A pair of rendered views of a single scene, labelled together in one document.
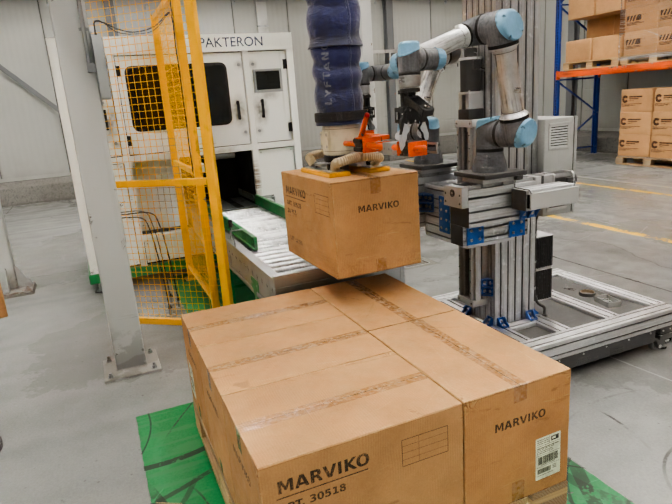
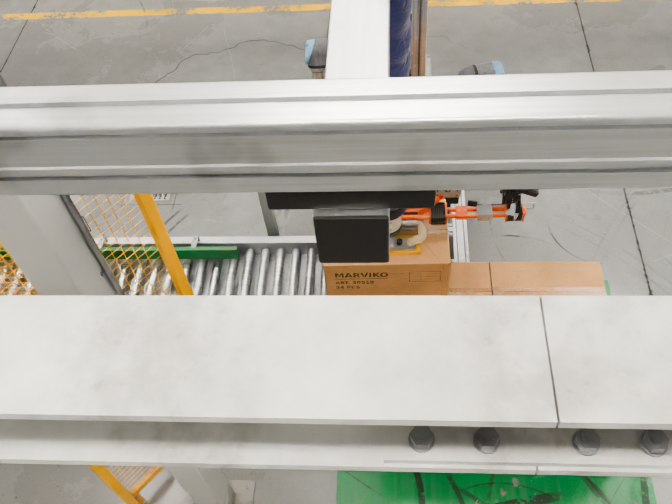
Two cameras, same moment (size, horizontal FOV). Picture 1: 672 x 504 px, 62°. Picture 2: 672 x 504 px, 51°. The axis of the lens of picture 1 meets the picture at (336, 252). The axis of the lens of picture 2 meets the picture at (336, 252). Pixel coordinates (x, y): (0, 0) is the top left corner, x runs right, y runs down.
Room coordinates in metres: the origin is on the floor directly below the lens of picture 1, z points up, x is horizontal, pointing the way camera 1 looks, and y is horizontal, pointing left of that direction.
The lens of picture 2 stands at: (1.70, 1.89, 3.76)
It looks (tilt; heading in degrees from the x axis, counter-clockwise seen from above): 53 degrees down; 301
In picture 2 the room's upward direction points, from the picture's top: 7 degrees counter-clockwise
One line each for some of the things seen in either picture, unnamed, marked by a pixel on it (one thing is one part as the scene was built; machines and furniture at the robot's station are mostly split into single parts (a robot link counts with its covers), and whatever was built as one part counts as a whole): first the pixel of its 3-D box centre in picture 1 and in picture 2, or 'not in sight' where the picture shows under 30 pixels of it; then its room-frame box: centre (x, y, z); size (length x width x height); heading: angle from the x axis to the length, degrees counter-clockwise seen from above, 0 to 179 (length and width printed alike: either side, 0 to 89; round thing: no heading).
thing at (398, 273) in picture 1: (342, 289); not in sight; (2.67, -0.02, 0.48); 0.70 x 0.03 x 0.15; 113
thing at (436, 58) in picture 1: (426, 59); not in sight; (2.11, -0.37, 1.50); 0.11 x 0.11 x 0.08; 35
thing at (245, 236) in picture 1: (219, 222); not in sight; (3.97, 0.81, 0.60); 1.60 x 0.10 x 0.09; 23
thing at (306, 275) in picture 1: (341, 268); not in sight; (2.67, -0.02, 0.58); 0.70 x 0.03 x 0.06; 113
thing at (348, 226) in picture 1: (347, 214); (386, 255); (2.56, -0.06, 0.87); 0.60 x 0.40 x 0.40; 24
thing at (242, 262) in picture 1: (224, 247); not in sight; (3.62, 0.73, 0.50); 2.31 x 0.05 x 0.19; 23
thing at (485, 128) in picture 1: (491, 132); not in sight; (2.47, -0.70, 1.20); 0.13 x 0.12 x 0.14; 35
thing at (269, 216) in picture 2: not in sight; (271, 226); (3.39, -0.26, 0.50); 0.07 x 0.07 x 1.00; 23
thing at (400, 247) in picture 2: (324, 168); (384, 243); (2.52, 0.03, 1.10); 0.34 x 0.10 x 0.05; 23
